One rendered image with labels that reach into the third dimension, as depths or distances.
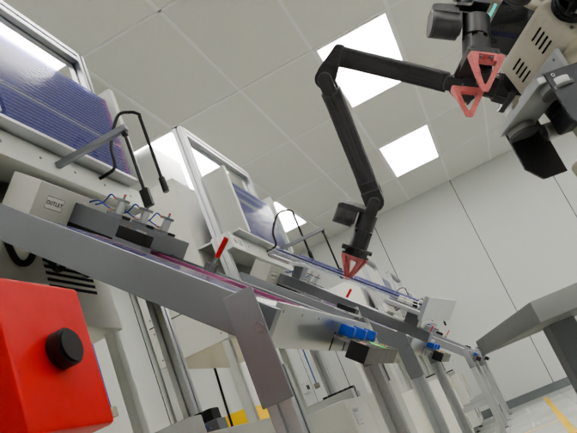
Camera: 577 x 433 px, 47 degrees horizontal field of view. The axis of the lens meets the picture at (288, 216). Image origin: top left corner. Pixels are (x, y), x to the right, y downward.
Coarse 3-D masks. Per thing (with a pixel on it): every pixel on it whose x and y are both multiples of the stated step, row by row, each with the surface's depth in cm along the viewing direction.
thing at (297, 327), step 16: (288, 304) 105; (288, 320) 107; (304, 320) 114; (320, 320) 123; (336, 320) 133; (352, 320) 146; (272, 336) 102; (288, 336) 109; (304, 336) 117; (320, 336) 126
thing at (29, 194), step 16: (16, 176) 145; (16, 192) 144; (32, 192) 143; (48, 192) 146; (64, 192) 151; (16, 208) 144; (32, 208) 143; (48, 208) 147; (64, 208) 152; (96, 208) 162; (112, 208) 168; (64, 224) 154
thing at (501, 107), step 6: (498, 78) 180; (492, 84) 180; (498, 84) 180; (492, 90) 181; (498, 90) 180; (504, 90) 180; (486, 96) 185; (492, 96) 182; (498, 96) 181; (504, 96) 180; (510, 96) 179; (498, 102) 183; (504, 102) 182; (510, 102) 182; (498, 108) 188; (504, 108) 185
